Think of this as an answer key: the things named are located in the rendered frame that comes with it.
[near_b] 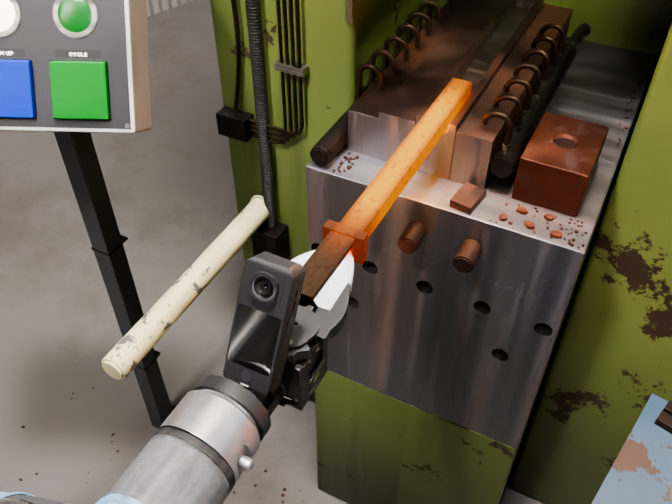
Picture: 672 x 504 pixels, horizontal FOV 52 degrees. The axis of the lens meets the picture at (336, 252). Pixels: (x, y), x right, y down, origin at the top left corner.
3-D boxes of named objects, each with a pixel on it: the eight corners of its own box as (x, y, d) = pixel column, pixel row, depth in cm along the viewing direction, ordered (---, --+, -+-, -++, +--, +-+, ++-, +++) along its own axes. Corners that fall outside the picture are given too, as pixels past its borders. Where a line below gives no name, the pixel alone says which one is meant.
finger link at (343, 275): (346, 283, 73) (300, 342, 68) (347, 242, 69) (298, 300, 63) (372, 294, 72) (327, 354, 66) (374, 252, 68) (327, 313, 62)
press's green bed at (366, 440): (476, 566, 145) (516, 450, 113) (317, 489, 158) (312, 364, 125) (545, 372, 181) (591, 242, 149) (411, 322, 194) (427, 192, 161)
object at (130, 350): (128, 387, 107) (121, 367, 103) (102, 375, 108) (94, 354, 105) (274, 220, 135) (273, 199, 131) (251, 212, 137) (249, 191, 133)
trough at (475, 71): (454, 135, 87) (456, 125, 86) (416, 124, 89) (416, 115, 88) (542, 6, 114) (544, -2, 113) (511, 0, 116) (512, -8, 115)
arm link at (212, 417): (148, 412, 53) (237, 455, 51) (184, 369, 56) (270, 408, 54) (165, 462, 58) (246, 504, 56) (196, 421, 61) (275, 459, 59)
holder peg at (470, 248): (471, 276, 87) (473, 261, 85) (450, 269, 88) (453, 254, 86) (481, 257, 90) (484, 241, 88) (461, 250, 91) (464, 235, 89)
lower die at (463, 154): (483, 190, 91) (493, 136, 85) (347, 149, 97) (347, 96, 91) (562, 52, 117) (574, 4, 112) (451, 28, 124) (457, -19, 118)
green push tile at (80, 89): (108, 120, 91) (105, 61, 90) (52, 119, 92) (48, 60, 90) (113, 119, 93) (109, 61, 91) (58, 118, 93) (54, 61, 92)
